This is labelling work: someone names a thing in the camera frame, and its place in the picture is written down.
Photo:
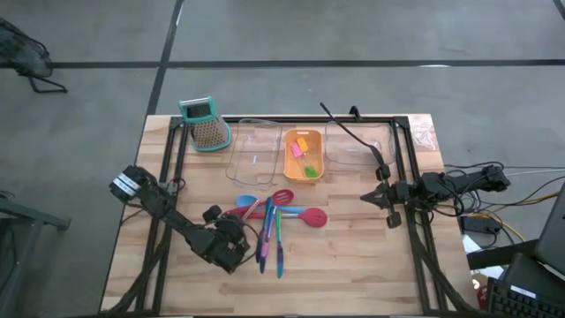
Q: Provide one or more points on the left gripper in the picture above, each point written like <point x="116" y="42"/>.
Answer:
<point x="214" y="247"/>

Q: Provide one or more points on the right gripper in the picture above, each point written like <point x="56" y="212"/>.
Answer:
<point x="399" y="194"/>

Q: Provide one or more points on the red slotted spatula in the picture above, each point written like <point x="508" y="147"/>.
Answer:
<point x="284" y="196"/>

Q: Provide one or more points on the orange silicone spatula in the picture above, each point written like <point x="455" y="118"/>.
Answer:
<point x="303" y="144"/>

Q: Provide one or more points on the pink silicone spatula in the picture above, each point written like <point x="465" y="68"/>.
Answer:
<point x="296" y="149"/>

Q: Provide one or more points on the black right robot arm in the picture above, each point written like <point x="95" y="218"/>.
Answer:
<point x="468" y="181"/>

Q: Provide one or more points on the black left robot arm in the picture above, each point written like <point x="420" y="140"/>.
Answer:
<point x="176" y="221"/>

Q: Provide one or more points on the blue silicone spoon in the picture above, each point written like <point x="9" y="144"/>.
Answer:
<point x="245" y="201"/>

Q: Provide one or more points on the clear plastic container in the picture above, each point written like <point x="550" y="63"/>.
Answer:
<point x="253" y="172"/>
<point x="344" y="159"/>

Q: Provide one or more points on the clear plastic bag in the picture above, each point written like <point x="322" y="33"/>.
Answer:
<point x="423" y="132"/>

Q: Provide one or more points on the orange plastic bin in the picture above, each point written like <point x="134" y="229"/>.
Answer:
<point x="291" y="172"/>

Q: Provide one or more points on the black clamp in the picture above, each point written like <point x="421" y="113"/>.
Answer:
<point x="355" y="112"/>

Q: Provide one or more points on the black power brick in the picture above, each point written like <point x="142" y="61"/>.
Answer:
<point x="481" y="224"/>

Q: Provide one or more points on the teal steel box grater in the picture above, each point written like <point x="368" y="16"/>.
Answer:
<point x="207" y="132"/>

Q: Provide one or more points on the black desk bar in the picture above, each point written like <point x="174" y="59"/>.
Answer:
<point x="499" y="256"/>

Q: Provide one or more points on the black keyboard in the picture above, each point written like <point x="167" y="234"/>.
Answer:
<point x="521" y="305"/>

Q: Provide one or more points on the computer monitor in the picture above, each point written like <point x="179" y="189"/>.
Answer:
<point x="554" y="238"/>

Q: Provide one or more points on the grey metal stand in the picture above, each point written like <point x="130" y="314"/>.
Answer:
<point x="26" y="212"/>

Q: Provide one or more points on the black mesh chair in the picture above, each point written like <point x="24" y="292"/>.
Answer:
<point x="22" y="53"/>

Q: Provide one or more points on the black aluminium table frame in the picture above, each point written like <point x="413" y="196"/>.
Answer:
<point x="402" y="150"/>

